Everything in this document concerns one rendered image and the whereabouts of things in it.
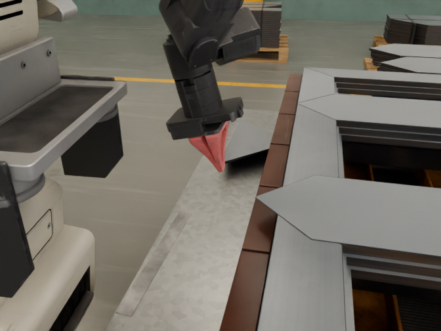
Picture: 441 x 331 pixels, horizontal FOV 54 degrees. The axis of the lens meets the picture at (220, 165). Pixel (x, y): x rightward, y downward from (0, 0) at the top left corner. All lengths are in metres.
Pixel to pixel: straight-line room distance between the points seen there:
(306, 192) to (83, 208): 1.73
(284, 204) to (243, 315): 0.20
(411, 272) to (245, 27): 0.38
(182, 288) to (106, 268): 1.14
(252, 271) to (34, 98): 0.35
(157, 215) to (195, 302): 1.45
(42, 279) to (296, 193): 0.39
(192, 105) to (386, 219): 0.32
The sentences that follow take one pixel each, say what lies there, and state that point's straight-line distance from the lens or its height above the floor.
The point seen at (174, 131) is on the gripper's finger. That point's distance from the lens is 0.62.
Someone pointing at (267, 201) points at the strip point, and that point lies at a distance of 0.67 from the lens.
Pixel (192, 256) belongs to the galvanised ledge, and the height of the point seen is 0.68.
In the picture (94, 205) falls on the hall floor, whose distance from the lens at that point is 2.31.
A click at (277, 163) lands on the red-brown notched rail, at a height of 0.83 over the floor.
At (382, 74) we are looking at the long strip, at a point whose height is 0.86.
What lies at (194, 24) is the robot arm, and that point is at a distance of 0.50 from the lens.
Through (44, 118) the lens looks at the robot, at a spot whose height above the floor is 1.04.
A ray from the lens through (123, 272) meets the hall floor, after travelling 1.87.
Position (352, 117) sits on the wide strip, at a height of 0.86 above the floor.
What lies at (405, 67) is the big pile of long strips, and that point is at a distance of 1.51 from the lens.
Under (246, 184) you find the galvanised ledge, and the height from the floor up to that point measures 0.68.
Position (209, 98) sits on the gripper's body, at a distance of 0.60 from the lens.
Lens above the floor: 1.22
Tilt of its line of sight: 28 degrees down
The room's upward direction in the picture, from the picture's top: straight up
